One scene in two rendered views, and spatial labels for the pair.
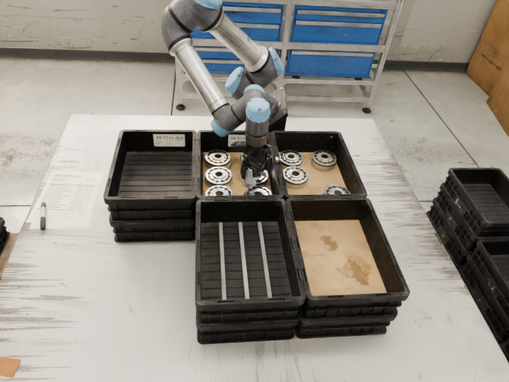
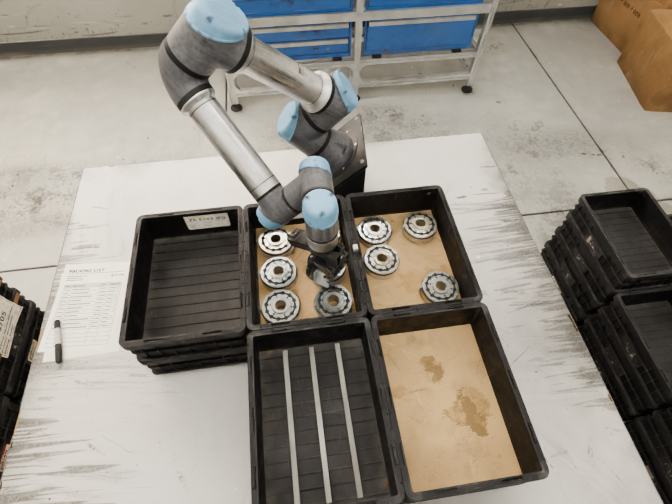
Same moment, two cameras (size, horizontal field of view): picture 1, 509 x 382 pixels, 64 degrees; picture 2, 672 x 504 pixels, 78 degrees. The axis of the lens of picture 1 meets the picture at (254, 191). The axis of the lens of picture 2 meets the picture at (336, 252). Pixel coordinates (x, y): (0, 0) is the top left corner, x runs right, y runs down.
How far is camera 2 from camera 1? 0.57 m
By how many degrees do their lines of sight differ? 14
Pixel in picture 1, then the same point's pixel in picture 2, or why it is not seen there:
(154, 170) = (192, 267)
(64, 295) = (95, 464)
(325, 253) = (427, 387)
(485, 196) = (624, 226)
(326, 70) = (415, 43)
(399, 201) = (520, 267)
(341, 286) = (450, 442)
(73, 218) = (98, 339)
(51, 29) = (60, 12)
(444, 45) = not seen: outside the picture
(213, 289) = (280, 465)
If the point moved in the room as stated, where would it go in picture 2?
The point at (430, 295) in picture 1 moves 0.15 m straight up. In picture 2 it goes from (564, 415) to (594, 401)
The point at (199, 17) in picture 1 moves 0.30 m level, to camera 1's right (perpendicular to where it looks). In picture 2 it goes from (215, 58) to (356, 61)
